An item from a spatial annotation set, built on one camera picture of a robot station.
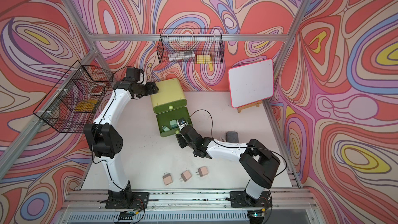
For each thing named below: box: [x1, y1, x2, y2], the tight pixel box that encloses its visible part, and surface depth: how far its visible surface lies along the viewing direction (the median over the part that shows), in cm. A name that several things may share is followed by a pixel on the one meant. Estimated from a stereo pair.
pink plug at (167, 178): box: [162, 171, 173, 186], surface depth 80 cm
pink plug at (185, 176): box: [179, 170, 192, 182], surface depth 82 cm
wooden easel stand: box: [236, 100, 263, 114], surface depth 109 cm
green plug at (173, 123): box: [168, 119, 178, 129], surface depth 93 cm
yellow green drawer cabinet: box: [150, 78, 190, 117], surface depth 92 cm
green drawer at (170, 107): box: [152, 98, 188, 115], surface depth 88 cm
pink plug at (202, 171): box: [195, 165, 209, 178], surface depth 83 cm
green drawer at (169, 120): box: [155, 106, 193, 138], surface depth 93 cm
